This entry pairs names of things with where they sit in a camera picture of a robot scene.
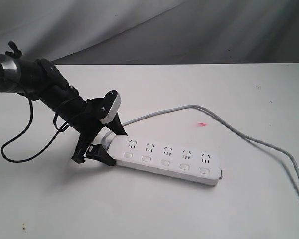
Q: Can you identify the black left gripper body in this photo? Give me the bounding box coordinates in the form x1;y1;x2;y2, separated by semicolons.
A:
71;98;105;164

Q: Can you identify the white five-outlet power strip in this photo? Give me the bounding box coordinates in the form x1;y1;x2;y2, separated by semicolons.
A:
107;136;224;186

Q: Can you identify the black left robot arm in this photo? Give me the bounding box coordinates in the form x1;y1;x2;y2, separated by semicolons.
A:
0;41;126;166

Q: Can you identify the grey backdrop cloth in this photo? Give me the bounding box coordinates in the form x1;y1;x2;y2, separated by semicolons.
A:
0;0;299;65

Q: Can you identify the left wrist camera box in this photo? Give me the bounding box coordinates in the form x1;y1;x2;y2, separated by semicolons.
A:
99;90;122;124

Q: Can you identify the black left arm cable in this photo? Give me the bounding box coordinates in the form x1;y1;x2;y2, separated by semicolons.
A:
0;79;88;163

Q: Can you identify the grey power cable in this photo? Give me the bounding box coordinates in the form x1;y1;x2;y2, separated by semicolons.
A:
101;104;299;207

